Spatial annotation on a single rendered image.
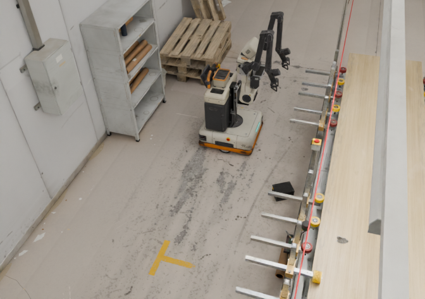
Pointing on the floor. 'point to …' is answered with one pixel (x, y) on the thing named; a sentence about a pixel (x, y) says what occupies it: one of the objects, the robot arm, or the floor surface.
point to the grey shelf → (128, 112)
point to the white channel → (395, 162)
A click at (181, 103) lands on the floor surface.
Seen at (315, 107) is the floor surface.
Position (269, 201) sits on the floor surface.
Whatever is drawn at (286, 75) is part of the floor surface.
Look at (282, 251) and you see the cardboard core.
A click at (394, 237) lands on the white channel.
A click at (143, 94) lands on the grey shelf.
